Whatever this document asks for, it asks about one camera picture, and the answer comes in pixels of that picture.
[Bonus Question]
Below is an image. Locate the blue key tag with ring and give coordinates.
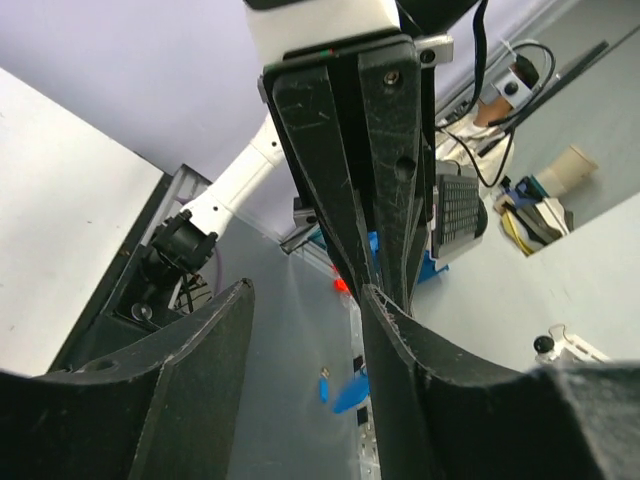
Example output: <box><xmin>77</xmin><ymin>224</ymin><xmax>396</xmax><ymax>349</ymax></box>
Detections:
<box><xmin>318</xmin><ymin>368</ymin><xmax>370</xmax><ymax>414</ymax></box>

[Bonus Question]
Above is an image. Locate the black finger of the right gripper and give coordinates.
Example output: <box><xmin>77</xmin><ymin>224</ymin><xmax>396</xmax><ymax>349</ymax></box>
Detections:
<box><xmin>358</xmin><ymin>44</ymin><xmax>428</xmax><ymax>312</ymax></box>
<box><xmin>270</xmin><ymin>89</ymin><xmax>373</xmax><ymax>299</ymax></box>

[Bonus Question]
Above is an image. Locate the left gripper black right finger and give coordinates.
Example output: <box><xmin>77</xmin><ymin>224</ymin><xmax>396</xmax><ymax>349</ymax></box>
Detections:
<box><xmin>360</xmin><ymin>285</ymin><xmax>639</xmax><ymax>479</ymax></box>

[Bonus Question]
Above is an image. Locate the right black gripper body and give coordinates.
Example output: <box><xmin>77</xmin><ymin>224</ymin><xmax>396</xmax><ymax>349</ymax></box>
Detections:
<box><xmin>258</xmin><ymin>29</ymin><xmax>454</xmax><ymax>100</ymax></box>

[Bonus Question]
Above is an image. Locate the person in white shirt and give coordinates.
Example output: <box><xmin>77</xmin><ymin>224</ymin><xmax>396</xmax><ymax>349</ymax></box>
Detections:
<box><xmin>435</xmin><ymin>54</ymin><xmax>539</xmax><ymax>197</ymax></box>

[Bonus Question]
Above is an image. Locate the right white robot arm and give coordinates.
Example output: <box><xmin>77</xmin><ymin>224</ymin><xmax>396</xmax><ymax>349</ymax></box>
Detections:
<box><xmin>142</xmin><ymin>1</ymin><xmax>487</xmax><ymax>309</ymax></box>

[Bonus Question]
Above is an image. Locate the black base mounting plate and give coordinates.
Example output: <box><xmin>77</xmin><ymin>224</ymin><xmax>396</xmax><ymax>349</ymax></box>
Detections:
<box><xmin>47</xmin><ymin>164</ymin><xmax>216</xmax><ymax>374</ymax></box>

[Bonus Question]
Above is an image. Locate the black keyboard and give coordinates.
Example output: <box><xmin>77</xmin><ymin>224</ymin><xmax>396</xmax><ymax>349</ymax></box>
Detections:
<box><xmin>431</xmin><ymin>174</ymin><xmax>488</xmax><ymax>260</ymax></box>

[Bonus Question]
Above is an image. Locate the blue storage box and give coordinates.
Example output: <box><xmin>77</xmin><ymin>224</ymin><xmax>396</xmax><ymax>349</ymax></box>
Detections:
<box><xmin>368</xmin><ymin>231</ymin><xmax>450</xmax><ymax>284</ymax></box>

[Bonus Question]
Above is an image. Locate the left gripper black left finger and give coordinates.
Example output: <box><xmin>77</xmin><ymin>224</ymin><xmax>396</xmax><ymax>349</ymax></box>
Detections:
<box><xmin>1</xmin><ymin>279</ymin><xmax>255</xmax><ymax>479</ymax></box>

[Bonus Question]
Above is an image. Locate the beige paper cup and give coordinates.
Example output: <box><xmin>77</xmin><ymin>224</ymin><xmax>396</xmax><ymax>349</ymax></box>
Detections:
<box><xmin>534</xmin><ymin>145</ymin><xmax>599</xmax><ymax>198</ymax></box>

